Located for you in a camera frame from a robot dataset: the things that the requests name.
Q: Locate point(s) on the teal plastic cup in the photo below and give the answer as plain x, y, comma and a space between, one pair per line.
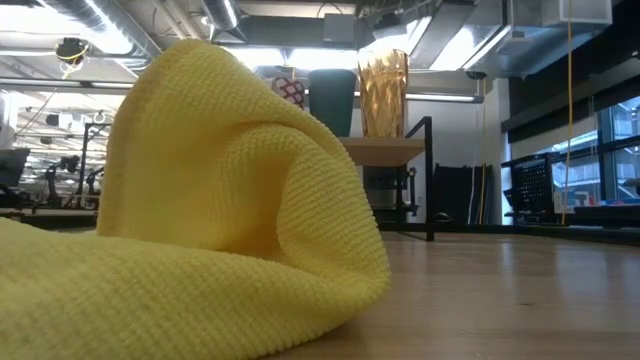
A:
332, 102

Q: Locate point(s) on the red white patterned mug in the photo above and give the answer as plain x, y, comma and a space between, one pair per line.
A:
291, 92

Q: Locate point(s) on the amber faceted tumbler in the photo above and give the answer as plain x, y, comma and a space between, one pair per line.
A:
383, 95

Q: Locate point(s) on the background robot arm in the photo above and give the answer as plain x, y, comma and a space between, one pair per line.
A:
57, 180

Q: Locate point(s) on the yellow microfibre cloth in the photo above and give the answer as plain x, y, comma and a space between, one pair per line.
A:
200, 225

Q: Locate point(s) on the black leaning panel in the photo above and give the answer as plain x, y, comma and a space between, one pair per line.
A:
460, 195

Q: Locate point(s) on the black perforated crate cart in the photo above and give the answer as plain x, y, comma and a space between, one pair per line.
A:
532, 187

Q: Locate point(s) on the wooden shelf with black frame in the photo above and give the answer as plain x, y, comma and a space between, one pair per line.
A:
385, 150

